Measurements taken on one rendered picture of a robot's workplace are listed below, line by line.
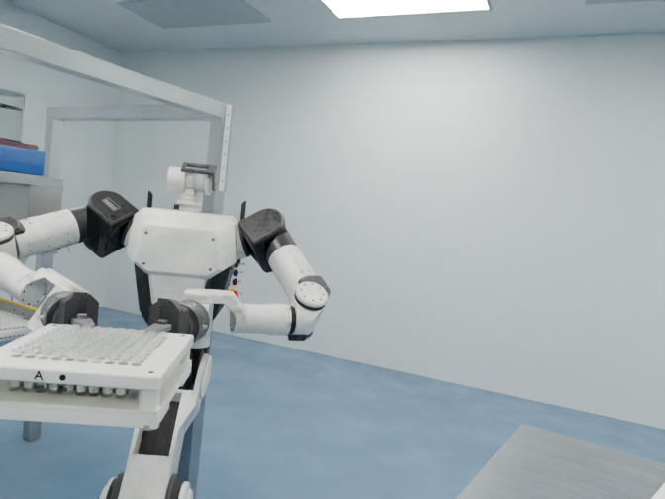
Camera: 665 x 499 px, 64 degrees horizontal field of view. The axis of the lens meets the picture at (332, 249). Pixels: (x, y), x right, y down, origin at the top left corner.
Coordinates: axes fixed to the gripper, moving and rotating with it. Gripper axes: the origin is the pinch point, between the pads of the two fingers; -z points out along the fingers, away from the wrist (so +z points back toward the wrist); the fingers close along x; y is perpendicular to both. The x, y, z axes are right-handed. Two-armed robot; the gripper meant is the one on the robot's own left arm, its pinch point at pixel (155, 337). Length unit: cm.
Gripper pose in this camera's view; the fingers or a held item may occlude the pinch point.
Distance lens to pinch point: 99.7
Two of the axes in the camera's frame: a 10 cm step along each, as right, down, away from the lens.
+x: -1.0, 9.9, 0.4
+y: -9.9, -1.0, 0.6
